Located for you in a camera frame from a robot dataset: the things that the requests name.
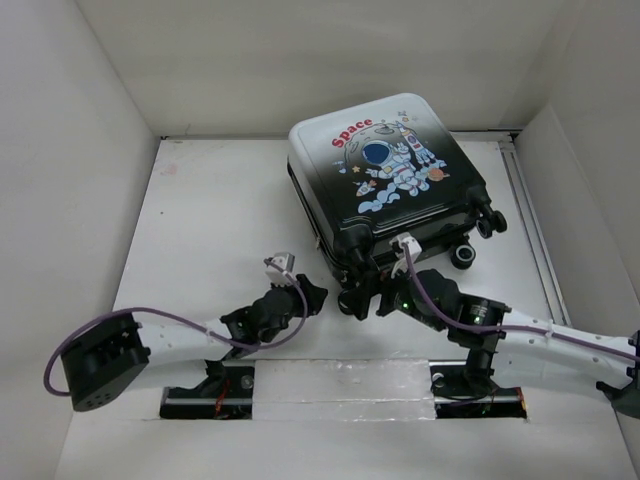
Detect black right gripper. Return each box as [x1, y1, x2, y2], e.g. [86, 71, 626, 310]
[338, 256, 446, 332]

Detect black suitcase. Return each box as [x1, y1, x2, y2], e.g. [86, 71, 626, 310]
[287, 93, 507, 292]

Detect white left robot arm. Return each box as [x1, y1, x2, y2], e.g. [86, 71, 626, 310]
[58, 274, 328, 412]

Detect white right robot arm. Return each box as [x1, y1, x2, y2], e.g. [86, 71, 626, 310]
[338, 269, 639, 418]

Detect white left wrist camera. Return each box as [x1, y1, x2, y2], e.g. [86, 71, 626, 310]
[263, 252, 295, 287]

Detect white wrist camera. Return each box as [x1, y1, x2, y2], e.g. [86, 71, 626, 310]
[263, 252, 295, 287]
[389, 232, 422, 279]

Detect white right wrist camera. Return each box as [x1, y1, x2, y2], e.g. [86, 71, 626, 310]
[389, 232, 422, 279]

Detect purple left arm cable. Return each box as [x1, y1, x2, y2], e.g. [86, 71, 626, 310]
[43, 257, 307, 398]

